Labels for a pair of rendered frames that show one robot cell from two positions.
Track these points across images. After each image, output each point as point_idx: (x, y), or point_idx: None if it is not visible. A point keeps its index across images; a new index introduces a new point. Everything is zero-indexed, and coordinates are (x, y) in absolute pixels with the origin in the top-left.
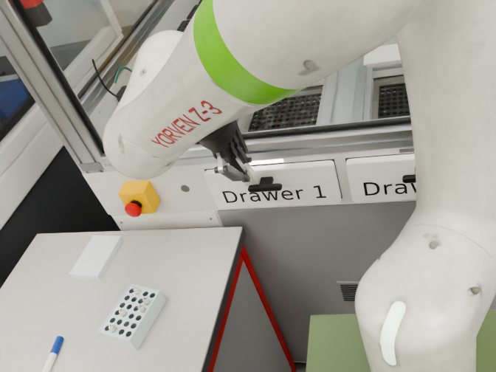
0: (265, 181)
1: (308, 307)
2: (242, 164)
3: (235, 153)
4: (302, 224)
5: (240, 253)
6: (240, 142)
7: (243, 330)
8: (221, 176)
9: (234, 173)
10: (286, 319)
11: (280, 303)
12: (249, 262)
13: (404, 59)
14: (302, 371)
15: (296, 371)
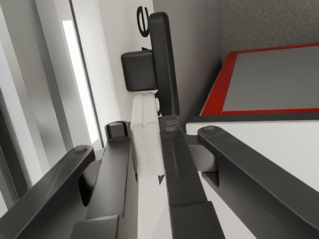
0: (143, 72)
1: (205, 32)
2: (171, 151)
3: (208, 227)
4: (159, 9)
5: (235, 114)
6: (63, 195)
7: (306, 87)
8: (141, 200)
9: (297, 182)
10: (211, 60)
11: (206, 65)
12: (211, 103)
13: None
14: (221, 50)
15: (222, 55)
